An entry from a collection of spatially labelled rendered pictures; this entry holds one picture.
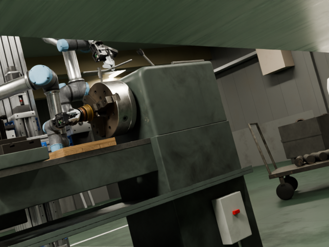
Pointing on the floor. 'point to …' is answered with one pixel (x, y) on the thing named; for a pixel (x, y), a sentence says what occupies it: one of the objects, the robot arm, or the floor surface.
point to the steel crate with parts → (305, 136)
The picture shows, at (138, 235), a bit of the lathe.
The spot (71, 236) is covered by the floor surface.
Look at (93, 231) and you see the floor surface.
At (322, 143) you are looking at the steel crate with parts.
